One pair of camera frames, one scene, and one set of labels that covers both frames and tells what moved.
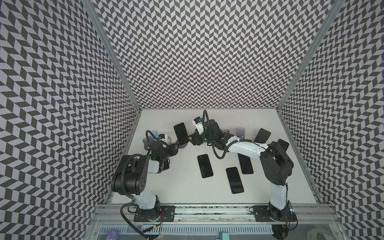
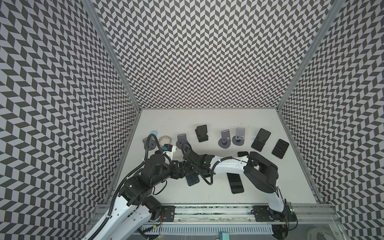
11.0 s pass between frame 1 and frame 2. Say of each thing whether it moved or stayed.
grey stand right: stayed
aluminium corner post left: stayed
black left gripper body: moved
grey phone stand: stayed
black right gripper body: moved
